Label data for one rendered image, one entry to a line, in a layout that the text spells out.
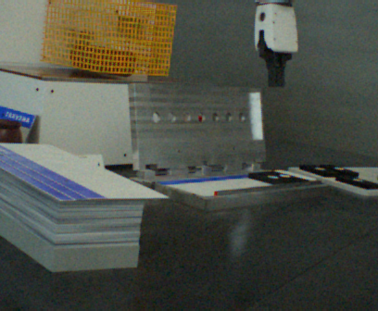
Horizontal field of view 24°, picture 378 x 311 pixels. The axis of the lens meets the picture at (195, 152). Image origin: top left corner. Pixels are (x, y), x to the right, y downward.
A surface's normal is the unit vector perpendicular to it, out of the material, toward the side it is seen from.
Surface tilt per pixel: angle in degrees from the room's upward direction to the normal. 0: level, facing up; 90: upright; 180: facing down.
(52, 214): 90
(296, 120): 90
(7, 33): 90
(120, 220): 90
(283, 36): 77
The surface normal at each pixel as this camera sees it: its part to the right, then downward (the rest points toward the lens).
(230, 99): 0.77, -0.06
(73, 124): 0.76, 0.19
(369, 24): -0.43, 0.07
